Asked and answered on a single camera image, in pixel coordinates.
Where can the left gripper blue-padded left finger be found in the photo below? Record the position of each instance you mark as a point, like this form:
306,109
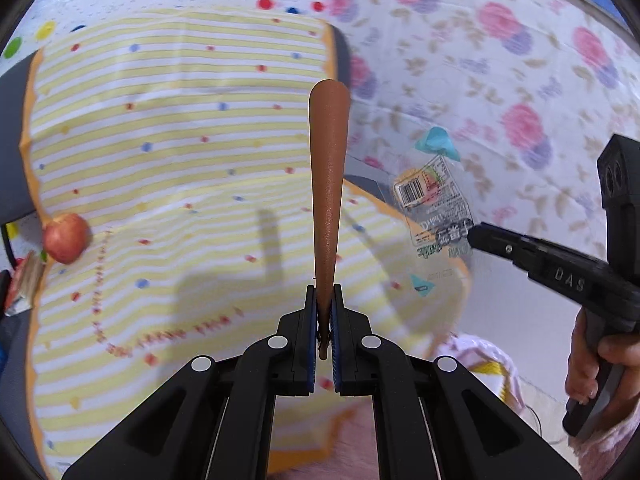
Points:
282,364

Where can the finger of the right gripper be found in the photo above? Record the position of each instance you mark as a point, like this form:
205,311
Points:
502,243

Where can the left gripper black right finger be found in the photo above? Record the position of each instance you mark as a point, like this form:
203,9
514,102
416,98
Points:
365,364

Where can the clear plastic label bag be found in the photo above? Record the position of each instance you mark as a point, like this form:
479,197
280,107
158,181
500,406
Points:
438,216

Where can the brown long stick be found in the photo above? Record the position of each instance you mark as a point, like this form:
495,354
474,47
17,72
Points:
329,104

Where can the person's right hand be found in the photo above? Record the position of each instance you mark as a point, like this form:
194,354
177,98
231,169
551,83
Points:
583,366

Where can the yellow striped dotted cloth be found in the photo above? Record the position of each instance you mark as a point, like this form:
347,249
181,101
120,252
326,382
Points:
181,137

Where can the red apple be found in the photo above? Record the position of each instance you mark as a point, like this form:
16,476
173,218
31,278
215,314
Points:
66,237

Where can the grey black office chair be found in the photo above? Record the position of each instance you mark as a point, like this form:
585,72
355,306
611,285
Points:
16,203

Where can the floral wall sheet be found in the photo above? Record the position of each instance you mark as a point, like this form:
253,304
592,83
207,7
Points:
523,94

